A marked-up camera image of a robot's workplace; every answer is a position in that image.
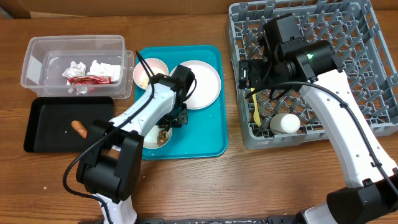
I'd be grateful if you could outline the brown food scrap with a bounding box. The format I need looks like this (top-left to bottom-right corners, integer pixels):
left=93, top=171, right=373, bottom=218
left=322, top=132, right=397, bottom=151
left=157, top=129, right=168, bottom=146

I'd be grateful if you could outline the white bowl with food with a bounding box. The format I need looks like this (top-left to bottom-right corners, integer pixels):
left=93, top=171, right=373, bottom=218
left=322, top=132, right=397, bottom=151
left=144, top=126, right=173, bottom=149

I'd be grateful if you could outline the yellow plastic spoon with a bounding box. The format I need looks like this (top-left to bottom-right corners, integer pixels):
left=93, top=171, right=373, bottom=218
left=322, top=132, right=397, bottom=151
left=252, top=93, right=261, bottom=127

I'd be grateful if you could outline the white bowl with residue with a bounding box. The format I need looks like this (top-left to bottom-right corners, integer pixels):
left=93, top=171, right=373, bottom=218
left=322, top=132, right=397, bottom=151
left=133, top=58, right=169, bottom=90

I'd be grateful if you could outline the white plastic cup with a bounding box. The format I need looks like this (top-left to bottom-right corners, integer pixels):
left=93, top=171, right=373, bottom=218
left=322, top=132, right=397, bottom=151
left=270, top=113, right=300, bottom=134

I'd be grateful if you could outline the red foil wrapper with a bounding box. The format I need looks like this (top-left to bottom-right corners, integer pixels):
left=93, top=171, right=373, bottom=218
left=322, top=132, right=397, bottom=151
left=68, top=75, right=112, bottom=85

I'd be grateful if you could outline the orange carrot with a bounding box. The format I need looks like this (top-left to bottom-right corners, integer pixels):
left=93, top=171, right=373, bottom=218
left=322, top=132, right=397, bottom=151
left=71, top=120, right=88, bottom=139

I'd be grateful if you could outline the white napkin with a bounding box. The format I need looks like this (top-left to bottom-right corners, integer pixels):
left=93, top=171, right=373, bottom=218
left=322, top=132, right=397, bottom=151
left=62, top=60, right=121, bottom=95

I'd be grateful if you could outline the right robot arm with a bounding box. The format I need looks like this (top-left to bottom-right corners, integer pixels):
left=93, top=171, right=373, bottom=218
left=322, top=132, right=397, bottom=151
left=238, top=40, right=397, bottom=223

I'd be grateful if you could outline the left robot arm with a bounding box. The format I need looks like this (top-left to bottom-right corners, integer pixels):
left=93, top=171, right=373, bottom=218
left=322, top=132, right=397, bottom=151
left=72, top=71, right=197, bottom=223

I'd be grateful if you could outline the grey dishwasher rack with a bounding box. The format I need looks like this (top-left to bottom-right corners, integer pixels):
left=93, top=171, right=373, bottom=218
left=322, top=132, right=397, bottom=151
left=226, top=0, right=397, bottom=149

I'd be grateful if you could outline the teal serving tray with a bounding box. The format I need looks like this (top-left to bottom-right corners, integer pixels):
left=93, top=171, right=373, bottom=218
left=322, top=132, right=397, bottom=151
left=141, top=45, right=228, bottom=160

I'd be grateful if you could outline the white round plate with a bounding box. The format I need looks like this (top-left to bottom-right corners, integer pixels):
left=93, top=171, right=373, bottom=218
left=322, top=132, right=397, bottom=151
left=181, top=60, right=221, bottom=110

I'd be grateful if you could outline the black plastic tray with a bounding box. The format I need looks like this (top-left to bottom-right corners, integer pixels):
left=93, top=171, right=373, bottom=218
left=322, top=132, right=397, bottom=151
left=24, top=96, right=114, bottom=153

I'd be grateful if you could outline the clear plastic bin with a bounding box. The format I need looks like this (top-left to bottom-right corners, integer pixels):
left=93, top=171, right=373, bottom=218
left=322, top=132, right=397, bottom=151
left=21, top=35, right=134, bottom=99

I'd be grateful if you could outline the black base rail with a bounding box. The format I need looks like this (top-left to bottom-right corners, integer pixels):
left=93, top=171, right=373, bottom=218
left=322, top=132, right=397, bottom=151
left=77, top=214, right=299, bottom=224

